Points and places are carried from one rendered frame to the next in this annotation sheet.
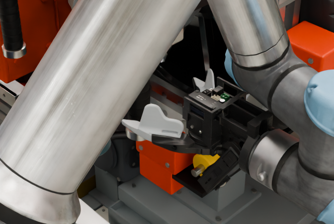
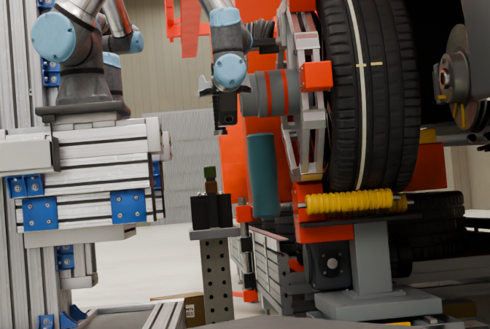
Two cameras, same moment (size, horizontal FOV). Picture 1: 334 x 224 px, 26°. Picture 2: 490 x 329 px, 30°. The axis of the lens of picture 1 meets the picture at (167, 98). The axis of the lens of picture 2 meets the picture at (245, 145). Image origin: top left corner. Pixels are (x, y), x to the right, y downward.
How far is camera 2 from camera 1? 2.14 m
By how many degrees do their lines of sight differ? 55
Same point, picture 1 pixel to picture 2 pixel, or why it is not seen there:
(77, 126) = not seen: outside the picture
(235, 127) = not seen: hidden behind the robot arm
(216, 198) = (357, 280)
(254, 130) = not seen: hidden behind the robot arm
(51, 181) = not seen: outside the picture
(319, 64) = (303, 68)
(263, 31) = (212, 3)
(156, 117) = (202, 82)
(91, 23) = not seen: outside the picture
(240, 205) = (380, 293)
